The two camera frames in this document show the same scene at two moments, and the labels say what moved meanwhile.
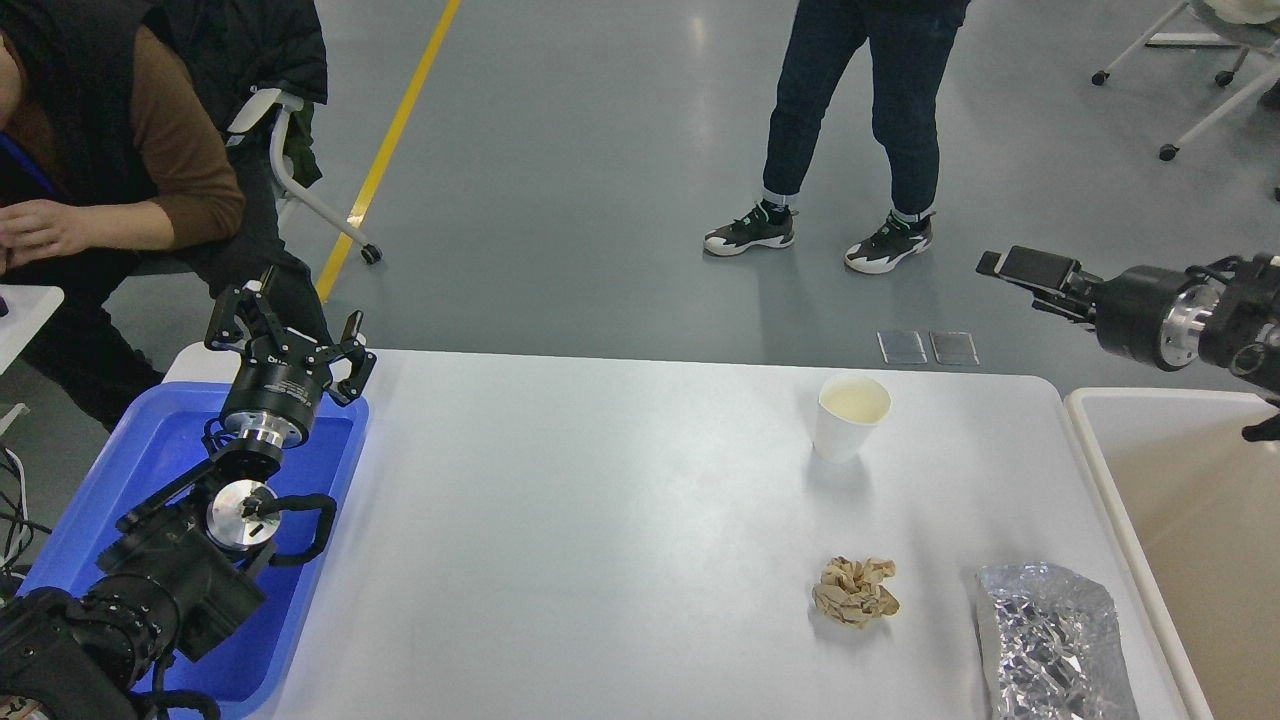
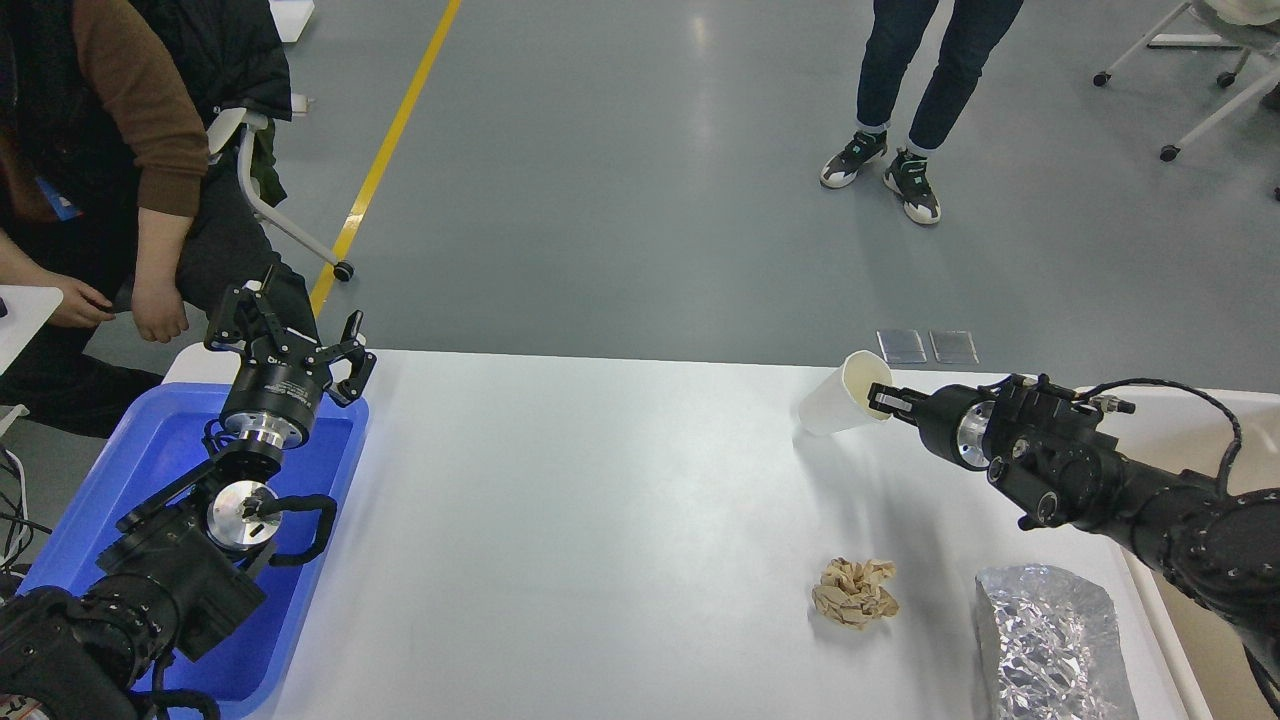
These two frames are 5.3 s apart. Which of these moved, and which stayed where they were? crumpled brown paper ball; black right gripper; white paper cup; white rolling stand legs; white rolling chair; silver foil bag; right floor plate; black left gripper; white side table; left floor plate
Moved: black right gripper; white rolling chair; white paper cup
Stayed: silver foil bag; white rolling stand legs; crumpled brown paper ball; left floor plate; right floor plate; black left gripper; white side table
